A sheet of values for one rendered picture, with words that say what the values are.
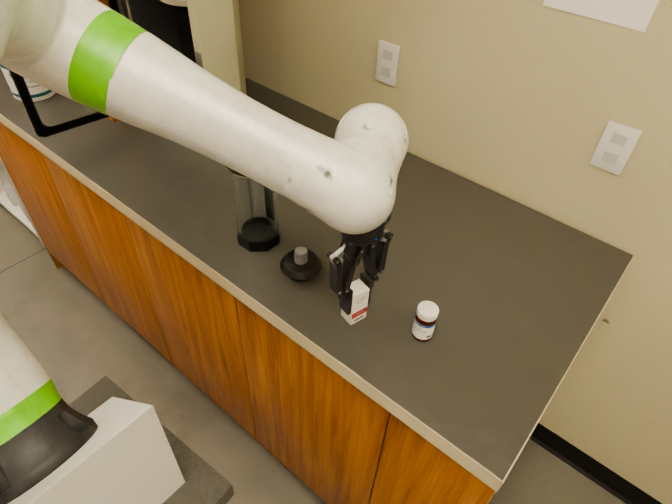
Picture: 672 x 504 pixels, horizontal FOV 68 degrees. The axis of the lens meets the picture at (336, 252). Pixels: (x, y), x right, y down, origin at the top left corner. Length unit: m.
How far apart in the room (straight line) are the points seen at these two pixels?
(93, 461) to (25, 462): 0.08
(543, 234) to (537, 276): 0.16
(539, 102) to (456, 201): 0.31
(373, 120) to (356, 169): 0.12
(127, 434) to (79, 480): 0.07
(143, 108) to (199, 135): 0.07
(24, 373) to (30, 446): 0.09
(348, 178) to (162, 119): 0.23
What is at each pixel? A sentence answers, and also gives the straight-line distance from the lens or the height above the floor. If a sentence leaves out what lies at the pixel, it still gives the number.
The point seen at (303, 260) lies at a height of 0.99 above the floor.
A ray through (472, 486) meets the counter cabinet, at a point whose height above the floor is 0.80.
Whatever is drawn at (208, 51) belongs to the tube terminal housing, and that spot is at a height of 1.24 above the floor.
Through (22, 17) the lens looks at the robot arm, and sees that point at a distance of 0.60.
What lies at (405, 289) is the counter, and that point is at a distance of 1.11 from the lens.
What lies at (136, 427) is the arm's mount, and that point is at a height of 1.16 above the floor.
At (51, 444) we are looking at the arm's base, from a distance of 0.74.
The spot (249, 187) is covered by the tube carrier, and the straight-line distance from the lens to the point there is 1.06.
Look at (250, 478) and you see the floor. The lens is 1.90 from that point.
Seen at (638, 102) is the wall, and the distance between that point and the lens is 1.27.
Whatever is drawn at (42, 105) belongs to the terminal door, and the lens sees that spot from 1.58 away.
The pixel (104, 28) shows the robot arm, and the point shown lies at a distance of 0.66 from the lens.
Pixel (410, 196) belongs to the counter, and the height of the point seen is 0.94.
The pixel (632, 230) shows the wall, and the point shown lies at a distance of 1.40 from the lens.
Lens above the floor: 1.75
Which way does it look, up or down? 44 degrees down
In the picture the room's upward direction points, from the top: 3 degrees clockwise
